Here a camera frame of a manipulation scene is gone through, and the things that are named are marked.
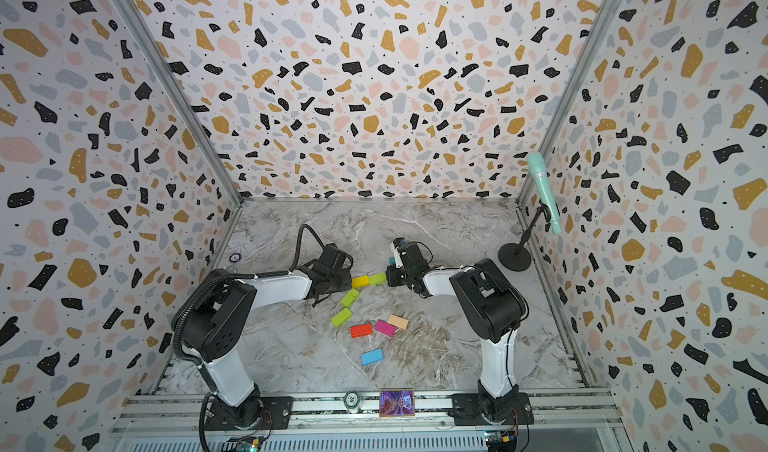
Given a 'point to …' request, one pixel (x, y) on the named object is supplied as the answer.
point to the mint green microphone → (538, 165)
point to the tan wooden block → (398, 321)
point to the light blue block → (373, 356)
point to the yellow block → (360, 281)
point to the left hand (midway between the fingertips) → (355, 278)
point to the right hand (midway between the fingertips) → (392, 272)
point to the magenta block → (385, 328)
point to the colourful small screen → (396, 403)
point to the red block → (361, 330)
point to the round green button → (351, 399)
